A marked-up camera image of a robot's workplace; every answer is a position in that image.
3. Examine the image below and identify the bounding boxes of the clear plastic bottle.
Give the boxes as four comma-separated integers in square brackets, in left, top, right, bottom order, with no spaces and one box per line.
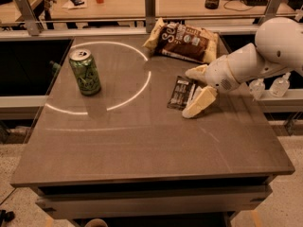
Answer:
[269,72,291,97]
[249,79,265,100]

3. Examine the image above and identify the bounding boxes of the green soda can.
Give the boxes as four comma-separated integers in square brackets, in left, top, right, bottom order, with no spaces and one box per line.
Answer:
[69,48,101,96]

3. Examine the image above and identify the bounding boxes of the grey metal bracket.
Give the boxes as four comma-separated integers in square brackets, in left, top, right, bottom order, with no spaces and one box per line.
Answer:
[145,0,155,33]
[258,0,282,25]
[14,0,43,36]

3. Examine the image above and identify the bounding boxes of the black cable on desk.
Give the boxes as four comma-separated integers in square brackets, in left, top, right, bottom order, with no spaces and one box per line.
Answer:
[223,0,257,12]

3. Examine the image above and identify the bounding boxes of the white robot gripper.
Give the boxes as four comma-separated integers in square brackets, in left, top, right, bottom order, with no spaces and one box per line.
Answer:
[182,55,240,118]

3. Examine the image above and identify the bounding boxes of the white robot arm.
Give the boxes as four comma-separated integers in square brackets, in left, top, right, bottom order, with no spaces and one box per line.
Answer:
[182,17,303,118]

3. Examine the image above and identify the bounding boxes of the black rxbar chocolate wrapper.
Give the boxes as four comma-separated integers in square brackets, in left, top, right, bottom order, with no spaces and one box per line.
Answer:
[167,76,196,111]

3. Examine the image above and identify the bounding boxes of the grey metal bracket middle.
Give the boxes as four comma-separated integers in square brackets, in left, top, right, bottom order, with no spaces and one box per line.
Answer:
[145,0,155,33]

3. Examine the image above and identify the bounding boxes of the black mesh pen cup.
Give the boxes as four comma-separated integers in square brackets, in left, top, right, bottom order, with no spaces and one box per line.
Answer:
[205,0,220,9]

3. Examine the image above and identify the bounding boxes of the grey metal bracket left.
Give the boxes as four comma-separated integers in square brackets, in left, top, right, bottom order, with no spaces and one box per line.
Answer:
[14,0,43,36]

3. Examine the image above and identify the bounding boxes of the grey table drawer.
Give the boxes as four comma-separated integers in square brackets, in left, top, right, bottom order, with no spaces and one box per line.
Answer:
[36,185,272,219]

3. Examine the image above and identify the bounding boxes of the brown and yellow chip bag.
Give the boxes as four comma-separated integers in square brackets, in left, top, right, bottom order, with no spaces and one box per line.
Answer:
[143,18,219,63]

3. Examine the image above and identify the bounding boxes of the grey metal bracket right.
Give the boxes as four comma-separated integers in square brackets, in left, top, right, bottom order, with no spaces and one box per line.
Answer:
[258,0,282,25]

